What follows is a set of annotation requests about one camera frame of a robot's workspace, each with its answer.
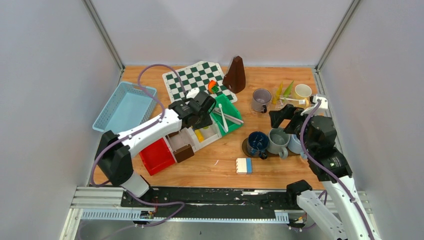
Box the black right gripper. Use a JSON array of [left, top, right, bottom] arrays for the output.
[[268, 103, 318, 154]]

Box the grey mug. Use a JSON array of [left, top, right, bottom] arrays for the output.
[[267, 127, 290, 159]]

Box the purple mug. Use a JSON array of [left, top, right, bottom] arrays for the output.
[[252, 88, 272, 103]]

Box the yellow toothpaste tube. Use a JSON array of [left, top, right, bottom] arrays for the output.
[[271, 82, 284, 105], [194, 129, 205, 143]]

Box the white toothbrush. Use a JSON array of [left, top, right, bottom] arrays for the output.
[[279, 97, 310, 108], [218, 103, 229, 133]]

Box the dark blue mug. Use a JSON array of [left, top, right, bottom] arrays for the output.
[[246, 131, 270, 160]]

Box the light blue mug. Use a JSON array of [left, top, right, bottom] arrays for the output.
[[287, 134, 307, 160]]

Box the cream mug yellow handle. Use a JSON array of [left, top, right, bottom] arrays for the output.
[[293, 84, 312, 100]]

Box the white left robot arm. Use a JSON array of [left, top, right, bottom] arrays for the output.
[[93, 89, 217, 207]]

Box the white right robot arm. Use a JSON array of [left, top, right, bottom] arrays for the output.
[[269, 102, 381, 240]]

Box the grey toothbrush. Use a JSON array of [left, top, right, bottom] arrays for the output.
[[212, 108, 244, 125]]

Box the dark wooden oval tray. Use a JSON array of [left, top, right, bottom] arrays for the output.
[[241, 138, 299, 158]]

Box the white bin with toothpastes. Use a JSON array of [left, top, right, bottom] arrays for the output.
[[188, 123, 222, 152]]

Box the white plastic bin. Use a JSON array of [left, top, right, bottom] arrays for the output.
[[165, 128, 193, 160]]

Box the green toy block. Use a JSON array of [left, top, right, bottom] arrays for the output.
[[210, 86, 220, 94]]

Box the green plastic bin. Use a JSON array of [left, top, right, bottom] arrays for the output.
[[210, 94, 243, 137]]

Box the orange toy block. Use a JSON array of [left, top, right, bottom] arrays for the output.
[[207, 80, 217, 94]]

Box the brown wooden block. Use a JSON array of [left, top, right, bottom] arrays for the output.
[[173, 144, 195, 163]]

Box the brown wooden metronome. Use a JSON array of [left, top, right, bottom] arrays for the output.
[[222, 55, 246, 94]]

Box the red plastic bin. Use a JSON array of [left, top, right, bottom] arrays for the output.
[[139, 137, 176, 176]]

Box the white blue toy brick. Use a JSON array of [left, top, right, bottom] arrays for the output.
[[235, 157, 253, 175]]

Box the light blue perforated basket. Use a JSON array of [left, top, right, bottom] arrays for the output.
[[92, 81, 157, 134]]

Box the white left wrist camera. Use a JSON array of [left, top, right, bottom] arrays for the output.
[[185, 87, 200, 99]]

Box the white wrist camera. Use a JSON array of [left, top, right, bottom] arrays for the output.
[[185, 87, 200, 99], [300, 94, 329, 116]]

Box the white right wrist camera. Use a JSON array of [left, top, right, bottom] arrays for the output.
[[300, 94, 329, 116]]

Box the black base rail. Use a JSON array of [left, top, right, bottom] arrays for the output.
[[120, 187, 305, 219]]

